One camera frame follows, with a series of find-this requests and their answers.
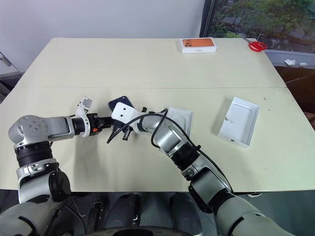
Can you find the dark round rim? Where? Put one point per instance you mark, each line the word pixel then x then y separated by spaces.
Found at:
pixel 152 231

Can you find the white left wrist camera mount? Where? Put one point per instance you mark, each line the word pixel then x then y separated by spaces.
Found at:
pixel 82 110

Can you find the grey window sill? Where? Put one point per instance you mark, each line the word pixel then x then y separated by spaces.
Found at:
pixel 290 55

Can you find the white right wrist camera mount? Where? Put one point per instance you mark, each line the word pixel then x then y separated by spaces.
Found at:
pixel 124 113

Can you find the crumpled white tissue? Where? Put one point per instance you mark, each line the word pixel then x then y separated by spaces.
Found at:
pixel 303 64
pixel 290 62

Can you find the black window frame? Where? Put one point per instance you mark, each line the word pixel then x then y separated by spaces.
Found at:
pixel 206 17

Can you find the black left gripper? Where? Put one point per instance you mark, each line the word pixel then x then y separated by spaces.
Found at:
pixel 93 124

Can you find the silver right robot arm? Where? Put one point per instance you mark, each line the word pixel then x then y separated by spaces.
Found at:
pixel 169 137

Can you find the orange phone retail box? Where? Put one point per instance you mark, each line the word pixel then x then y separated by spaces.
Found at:
pixel 198 44

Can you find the dark blue phone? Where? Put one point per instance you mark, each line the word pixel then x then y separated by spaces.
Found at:
pixel 121 101

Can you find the white phone box lid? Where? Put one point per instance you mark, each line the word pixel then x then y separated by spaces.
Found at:
pixel 238 123

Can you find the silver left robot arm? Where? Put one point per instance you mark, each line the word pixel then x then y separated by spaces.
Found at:
pixel 37 127

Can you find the white phone box base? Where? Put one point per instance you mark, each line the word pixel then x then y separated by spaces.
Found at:
pixel 183 118

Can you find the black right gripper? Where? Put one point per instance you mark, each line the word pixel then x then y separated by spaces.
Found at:
pixel 118 126

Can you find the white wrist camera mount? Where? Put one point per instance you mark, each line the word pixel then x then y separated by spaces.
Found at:
pixel 124 113
pixel 82 110

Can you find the dark rounded robot leg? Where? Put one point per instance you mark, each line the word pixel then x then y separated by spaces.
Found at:
pixel 189 214
pixel 124 209

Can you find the grey chair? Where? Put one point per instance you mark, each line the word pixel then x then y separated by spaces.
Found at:
pixel 7 83

